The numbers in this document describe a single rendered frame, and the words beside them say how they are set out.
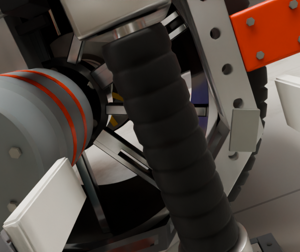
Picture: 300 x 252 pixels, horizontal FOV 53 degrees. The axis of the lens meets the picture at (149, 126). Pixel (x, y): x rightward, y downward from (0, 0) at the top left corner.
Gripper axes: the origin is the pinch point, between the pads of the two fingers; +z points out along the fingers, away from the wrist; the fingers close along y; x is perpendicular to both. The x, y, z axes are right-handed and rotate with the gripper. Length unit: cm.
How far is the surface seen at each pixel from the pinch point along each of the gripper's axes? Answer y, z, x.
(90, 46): -17, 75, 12
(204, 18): 7.2, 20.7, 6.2
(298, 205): 35, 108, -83
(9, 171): -13.5, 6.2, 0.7
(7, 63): -16.6, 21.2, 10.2
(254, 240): 10, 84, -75
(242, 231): 1.9, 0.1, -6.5
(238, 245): 1.3, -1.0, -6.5
